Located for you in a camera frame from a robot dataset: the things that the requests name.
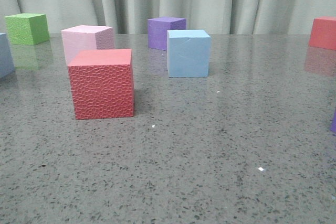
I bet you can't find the light blue foam cube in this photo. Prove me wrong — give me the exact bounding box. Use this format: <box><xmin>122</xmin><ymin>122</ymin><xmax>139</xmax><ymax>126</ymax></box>
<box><xmin>167</xmin><ymin>30</ymin><xmax>211</xmax><ymax>77</ymax></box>

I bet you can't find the red textured foam cube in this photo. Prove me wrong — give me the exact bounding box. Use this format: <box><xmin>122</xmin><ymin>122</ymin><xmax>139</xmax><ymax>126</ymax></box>
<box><xmin>68</xmin><ymin>49</ymin><xmax>134</xmax><ymax>120</ymax></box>

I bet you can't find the purple foam cube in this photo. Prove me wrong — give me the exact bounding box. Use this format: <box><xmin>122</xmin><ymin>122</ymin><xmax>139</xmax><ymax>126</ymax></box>
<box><xmin>148</xmin><ymin>17</ymin><xmax>187</xmax><ymax>50</ymax></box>

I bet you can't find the pink foam cube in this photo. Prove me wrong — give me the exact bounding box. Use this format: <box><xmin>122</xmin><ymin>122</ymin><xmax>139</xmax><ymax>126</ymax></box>
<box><xmin>61</xmin><ymin>25</ymin><xmax>115</xmax><ymax>65</ymax></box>

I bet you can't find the green foam cube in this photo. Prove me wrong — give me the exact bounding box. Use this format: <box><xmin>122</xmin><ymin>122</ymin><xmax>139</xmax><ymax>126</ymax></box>
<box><xmin>4</xmin><ymin>13</ymin><xmax>50</xmax><ymax>45</ymax></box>

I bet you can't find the red foam cube right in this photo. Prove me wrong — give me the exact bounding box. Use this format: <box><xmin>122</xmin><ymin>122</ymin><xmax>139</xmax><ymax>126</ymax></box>
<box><xmin>308</xmin><ymin>16</ymin><xmax>336</xmax><ymax>50</ymax></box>

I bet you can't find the purple cube at edge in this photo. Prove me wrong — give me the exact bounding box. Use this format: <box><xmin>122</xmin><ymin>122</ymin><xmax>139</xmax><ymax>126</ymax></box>
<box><xmin>330</xmin><ymin>110</ymin><xmax>336</xmax><ymax>133</ymax></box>

